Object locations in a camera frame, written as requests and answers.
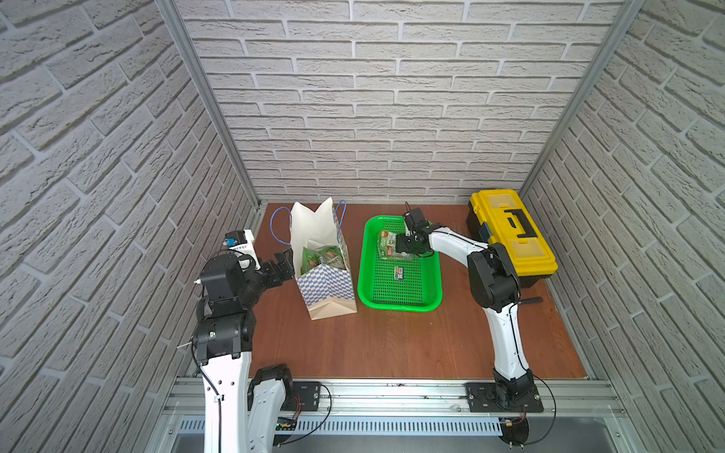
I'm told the clear green condiment packet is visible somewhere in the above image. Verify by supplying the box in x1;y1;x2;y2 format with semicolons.
377;230;411;260

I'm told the white blue checkered paper bag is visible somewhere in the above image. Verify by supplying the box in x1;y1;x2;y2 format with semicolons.
277;198;357;320

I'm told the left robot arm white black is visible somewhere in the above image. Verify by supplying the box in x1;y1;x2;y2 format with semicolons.
192;249;295;452

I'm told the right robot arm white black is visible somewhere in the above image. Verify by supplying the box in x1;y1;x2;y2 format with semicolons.
396;208;535;409

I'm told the green plastic basket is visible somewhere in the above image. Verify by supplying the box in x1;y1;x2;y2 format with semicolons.
357;215;443;313

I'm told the yellow black toolbox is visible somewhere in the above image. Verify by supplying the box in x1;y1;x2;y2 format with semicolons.
466;190;559;288

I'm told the small circuit board left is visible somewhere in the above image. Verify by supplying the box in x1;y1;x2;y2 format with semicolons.
276;417;298;432

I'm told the round black connector right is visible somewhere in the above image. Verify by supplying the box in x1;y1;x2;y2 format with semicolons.
500;418;530;448

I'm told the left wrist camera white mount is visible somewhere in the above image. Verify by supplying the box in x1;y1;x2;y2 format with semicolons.
224;230;261;270

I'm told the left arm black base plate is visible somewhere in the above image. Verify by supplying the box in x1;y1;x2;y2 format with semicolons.
281;381;326;413

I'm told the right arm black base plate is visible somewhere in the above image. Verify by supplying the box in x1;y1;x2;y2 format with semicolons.
464;381;544;413

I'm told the aluminium front rail frame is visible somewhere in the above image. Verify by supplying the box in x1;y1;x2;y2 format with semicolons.
152;376;630;437

